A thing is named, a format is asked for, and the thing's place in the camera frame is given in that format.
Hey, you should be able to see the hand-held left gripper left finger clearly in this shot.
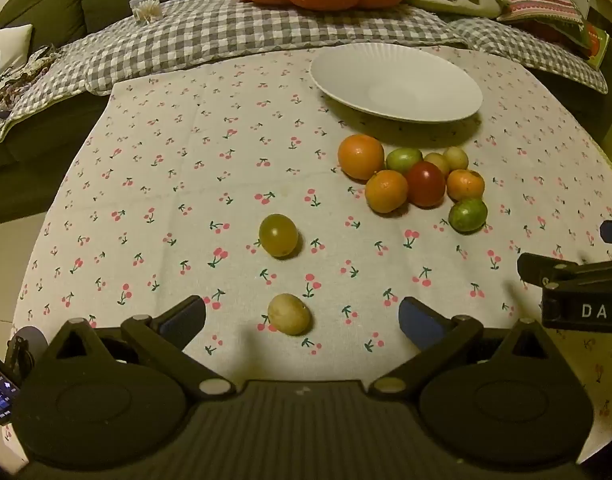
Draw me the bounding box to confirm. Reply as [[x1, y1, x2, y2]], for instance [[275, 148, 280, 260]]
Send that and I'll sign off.
[[47, 295, 238, 403]]

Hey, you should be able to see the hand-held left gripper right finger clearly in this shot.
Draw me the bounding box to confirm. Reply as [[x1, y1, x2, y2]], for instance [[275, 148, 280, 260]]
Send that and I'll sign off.
[[367, 296, 568, 397]]

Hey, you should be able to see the green jujube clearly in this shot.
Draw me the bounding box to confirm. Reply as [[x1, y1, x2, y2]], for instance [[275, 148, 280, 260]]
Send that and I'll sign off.
[[385, 147, 424, 175], [448, 198, 489, 233]]

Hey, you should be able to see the yellowish round fruit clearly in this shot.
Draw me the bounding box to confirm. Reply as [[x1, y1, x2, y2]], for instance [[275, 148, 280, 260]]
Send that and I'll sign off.
[[267, 293, 312, 336]]

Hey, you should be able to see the small tangerine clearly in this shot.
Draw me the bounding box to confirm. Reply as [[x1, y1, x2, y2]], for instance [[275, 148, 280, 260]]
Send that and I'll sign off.
[[446, 168, 486, 202]]

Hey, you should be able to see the olive green round fruit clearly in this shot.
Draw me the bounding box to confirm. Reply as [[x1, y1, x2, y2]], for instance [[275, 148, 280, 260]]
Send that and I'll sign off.
[[258, 213, 299, 259]]

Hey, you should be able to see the medium tangerine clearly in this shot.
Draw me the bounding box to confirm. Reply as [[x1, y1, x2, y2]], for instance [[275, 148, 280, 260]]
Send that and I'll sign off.
[[364, 169, 410, 214]]

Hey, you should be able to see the white ribbed plate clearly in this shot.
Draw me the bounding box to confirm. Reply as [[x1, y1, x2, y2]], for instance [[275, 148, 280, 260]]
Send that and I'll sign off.
[[309, 42, 484, 124]]

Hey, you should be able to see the cherry print tablecloth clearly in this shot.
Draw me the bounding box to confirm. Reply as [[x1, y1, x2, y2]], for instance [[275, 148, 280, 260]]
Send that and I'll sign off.
[[11, 44, 612, 463]]

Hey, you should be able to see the red tomato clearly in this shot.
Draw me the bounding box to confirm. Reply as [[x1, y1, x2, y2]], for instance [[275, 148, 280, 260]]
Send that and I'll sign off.
[[405, 161, 447, 209]]

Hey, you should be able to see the pale yellow jujube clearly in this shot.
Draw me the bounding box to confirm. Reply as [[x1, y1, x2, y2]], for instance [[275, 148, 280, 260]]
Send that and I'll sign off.
[[423, 152, 452, 177], [443, 146, 470, 171]]

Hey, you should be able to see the grey phone stand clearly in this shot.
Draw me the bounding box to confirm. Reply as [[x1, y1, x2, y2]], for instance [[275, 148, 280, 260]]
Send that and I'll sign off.
[[5, 326, 50, 386]]

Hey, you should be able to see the large orange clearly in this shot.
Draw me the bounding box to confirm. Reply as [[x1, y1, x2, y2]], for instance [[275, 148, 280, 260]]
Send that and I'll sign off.
[[337, 133, 386, 181]]

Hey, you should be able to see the orange book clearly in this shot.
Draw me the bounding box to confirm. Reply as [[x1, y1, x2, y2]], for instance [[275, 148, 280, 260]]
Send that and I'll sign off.
[[582, 22, 610, 70]]

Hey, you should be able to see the red cushion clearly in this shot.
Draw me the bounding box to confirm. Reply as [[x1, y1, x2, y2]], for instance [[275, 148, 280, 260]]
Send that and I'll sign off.
[[528, 19, 584, 48]]

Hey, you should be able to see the grey gingham blanket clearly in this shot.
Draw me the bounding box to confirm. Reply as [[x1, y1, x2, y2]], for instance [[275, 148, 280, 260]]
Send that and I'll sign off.
[[0, 0, 609, 142]]

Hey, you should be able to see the clear cotton swab box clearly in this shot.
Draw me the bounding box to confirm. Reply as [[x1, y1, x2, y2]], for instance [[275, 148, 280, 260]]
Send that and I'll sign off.
[[129, 0, 163, 24]]

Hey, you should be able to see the white embroidered cushion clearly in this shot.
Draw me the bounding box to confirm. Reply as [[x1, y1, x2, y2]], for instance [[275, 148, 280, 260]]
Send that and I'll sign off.
[[0, 23, 35, 98]]

